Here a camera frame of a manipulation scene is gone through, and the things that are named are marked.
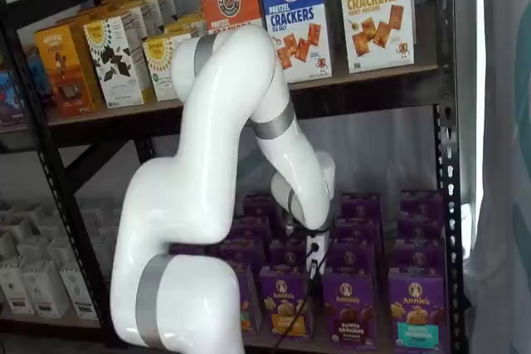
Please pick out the yellow Pretzel Crackers box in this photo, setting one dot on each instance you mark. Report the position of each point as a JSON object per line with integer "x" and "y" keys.
{"x": 377, "y": 18}

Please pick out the white backdrop teal logo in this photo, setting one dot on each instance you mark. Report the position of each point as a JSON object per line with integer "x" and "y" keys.
{"x": 502, "y": 122}

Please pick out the white Simple Mills box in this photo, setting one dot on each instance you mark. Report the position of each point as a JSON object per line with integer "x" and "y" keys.
{"x": 133, "y": 18}
{"x": 162, "y": 2}

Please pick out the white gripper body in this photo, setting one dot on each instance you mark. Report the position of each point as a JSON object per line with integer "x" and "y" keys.
{"x": 322, "y": 242}

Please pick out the orange snack box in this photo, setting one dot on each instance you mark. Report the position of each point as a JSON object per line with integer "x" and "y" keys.
{"x": 62, "y": 72}

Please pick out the white Sweet Thins box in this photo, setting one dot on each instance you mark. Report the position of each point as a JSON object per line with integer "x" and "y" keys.
{"x": 114, "y": 64}

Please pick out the purple box brown patch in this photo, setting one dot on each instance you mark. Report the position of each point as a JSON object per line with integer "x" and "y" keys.
{"x": 357, "y": 254}
{"x": 350, "y": 308}

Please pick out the Simple Mills almond bar box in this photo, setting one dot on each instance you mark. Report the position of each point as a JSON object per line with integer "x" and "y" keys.
{"x": 186, "y": 25}
{"x": 164, "y": 68}

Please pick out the purple box green patch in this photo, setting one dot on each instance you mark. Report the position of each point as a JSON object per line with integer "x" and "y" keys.
{"x": 249, "y": 300}

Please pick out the blue snack package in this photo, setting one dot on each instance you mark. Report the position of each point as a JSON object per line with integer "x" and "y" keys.
{"x": 12, "y": 97}

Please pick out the orange Pretzel Crackers box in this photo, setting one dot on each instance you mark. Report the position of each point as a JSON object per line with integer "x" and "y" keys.
{"x": 228, "y": 1}

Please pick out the blue Pretzel Crackers box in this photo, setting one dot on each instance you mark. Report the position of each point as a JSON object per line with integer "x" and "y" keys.
{"x": 298, "y": 18}

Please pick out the purple Annie's snack box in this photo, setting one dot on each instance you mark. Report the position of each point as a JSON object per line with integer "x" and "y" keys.
{"x": 420, "y": 253}
{"x": 245, "y": 253}
{"x": 420, "y": 227}
{"x": 422, "y": 204}
{"x": 287, "y": 253}
{"x": 361, "y": 205}
{"x": 249, "y": 228}
{"x": 258, "y": 205}
{"x": 359, "y": 229}

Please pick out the purple box teal patch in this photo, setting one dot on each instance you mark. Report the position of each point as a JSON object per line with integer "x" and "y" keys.
{"x": 417, "y": 312}

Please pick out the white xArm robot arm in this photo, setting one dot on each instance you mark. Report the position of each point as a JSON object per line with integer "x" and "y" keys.
{"x": 199, "y": 205}

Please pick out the wooden upper shelf board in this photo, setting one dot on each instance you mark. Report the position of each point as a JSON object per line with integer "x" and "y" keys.
{"x": 124, "y": 113}

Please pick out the white pouch dark label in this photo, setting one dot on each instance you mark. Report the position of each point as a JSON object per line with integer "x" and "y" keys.
{"x": 45, "y": 289}
{"x": 81, "y": 292}
{"x": 14, "y": 289}

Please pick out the purple box orange patch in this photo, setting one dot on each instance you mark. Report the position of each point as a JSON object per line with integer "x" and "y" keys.
{"x": 286, "y": 304}

